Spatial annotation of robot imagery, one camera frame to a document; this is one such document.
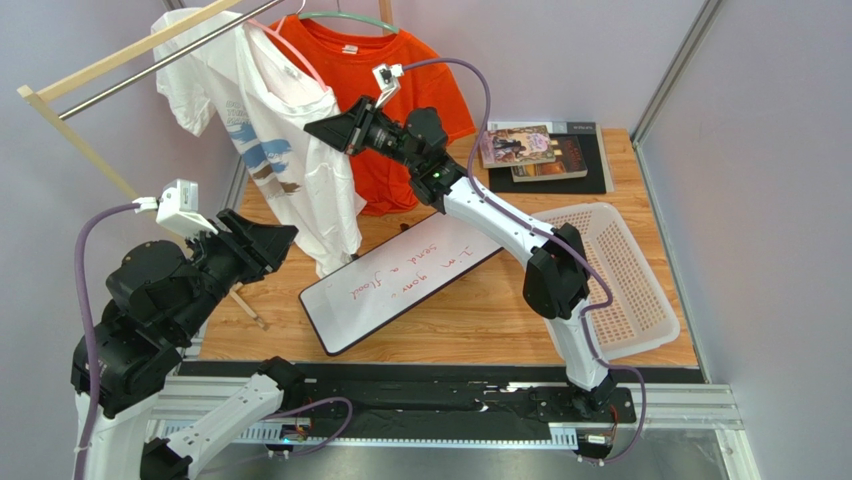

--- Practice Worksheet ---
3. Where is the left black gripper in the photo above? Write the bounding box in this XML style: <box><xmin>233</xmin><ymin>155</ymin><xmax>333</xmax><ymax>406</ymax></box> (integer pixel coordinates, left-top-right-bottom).
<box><xmin>170</xmin><ymin>205</ymin><xmax>300</xmax><ymax>339</ymax></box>

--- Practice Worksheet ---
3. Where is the white printed t shirt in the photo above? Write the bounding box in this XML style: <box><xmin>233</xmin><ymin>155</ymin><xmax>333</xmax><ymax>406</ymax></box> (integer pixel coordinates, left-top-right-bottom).
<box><xmin>156</xmin><ymin>22</ymin><xmax>366</xmax><ymax>277</ymax></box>

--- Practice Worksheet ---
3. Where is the pink clothes hanger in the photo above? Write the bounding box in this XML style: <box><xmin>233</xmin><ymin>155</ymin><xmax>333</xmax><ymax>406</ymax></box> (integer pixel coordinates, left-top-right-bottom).
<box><xmin>249</xmin><ymin>15</ymin><xmax>330</xmax><ymax>92</ymax></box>

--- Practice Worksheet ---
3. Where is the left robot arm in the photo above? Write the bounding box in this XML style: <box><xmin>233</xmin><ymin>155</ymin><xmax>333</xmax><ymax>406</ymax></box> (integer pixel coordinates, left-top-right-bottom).
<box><xmin>71</xmin><ymin>209</ymin><xmax>303</xmax><ymax>479</ymax></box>

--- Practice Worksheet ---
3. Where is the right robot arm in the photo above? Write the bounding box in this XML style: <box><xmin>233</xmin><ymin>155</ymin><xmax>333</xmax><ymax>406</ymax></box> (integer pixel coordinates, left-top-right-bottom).
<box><xmin>303</xmin><ymin>96</ymin><xmax>616</xmax><ymax>410</ymax></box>

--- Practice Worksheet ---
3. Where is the orange t shirt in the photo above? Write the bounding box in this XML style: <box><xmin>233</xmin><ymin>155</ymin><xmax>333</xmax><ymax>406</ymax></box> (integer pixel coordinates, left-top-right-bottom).
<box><xmin>269</xmin><ymin>16</ymin><xmax>476</xmax><ymax>216</ymax></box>

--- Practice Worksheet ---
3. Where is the green clothes hanger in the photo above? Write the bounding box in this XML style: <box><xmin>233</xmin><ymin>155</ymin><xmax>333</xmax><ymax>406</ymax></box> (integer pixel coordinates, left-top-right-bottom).
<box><xmin>298</xmin><ymin>0</ymin><xmax>400</xmax><ymax>34</ymax></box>

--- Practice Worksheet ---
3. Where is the whiteboard with red writing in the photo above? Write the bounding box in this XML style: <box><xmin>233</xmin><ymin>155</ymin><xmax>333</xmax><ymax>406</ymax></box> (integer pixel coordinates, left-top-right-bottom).
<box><xmin>299</xmin><ymin>213</ymin><xmax>501</xmax><ymax>357</ymax></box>

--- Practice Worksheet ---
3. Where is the pink cover book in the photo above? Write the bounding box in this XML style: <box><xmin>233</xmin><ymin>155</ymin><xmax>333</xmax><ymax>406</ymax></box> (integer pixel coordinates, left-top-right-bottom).
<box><xmin>479</xmin><ymin>125</ymin><xmax>555</xmax><ymax>169</ymax></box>

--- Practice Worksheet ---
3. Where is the dark red cover book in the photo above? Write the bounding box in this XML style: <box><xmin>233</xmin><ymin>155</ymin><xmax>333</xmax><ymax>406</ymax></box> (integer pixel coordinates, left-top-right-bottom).
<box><xmin>511</xmin><ymin>135</ymin><xmax>588</xmax><ymax>183</ymax></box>

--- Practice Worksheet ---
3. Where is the large black book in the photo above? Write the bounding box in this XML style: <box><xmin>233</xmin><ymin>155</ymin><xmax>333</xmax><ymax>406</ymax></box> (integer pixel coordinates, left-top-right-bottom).
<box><xmin>488</xmin><ymin>121</ymin><xmax>615</xmax><ymax>195</ymax></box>

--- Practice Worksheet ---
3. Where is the wooden clothes rack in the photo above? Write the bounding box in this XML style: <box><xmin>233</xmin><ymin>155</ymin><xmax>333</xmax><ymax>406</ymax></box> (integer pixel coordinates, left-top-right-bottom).
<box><xmin>15</xmin><ymin>0</ymin><xmax>397</xmax><ymax>332</ymax></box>

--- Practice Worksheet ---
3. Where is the white plastic basket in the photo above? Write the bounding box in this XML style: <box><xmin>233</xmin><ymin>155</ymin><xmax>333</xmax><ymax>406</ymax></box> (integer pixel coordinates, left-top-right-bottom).
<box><xmin>533</xmin><ymin>202</ymin><xmax>680</xmax><ymax>361</ymax></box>

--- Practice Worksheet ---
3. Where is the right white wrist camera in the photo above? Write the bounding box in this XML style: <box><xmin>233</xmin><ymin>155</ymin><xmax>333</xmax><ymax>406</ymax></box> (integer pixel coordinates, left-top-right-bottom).
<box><xmin>372</xmin><ymin>64</ymin><xmax>405</xmax><ymax>109</ymax></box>

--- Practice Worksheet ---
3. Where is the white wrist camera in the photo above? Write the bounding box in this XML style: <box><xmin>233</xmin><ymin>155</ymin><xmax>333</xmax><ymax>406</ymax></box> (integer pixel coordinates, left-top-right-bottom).
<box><xmin>372</xmin><ymin>64</ymin><xmax>405</xmax><ymax>109</ymax></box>
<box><xmin>133</xmin><ymin>179</ymin><xmax>219</xmax><ymax>240</ymax></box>

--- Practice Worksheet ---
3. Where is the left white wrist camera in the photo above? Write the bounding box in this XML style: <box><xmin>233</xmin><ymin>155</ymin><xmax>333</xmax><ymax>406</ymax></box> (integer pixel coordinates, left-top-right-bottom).
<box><xmin>133</xmin><ymin>179</ymin><xmax>219</xmax><ymax>240</ymax></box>

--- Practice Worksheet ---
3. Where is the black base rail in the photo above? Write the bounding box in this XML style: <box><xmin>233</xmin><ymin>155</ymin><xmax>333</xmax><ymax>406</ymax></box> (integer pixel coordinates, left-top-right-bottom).
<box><xmin>176</xmin><ymin>361</ymin><xmax>707</xmax><ymax>461</ymax></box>

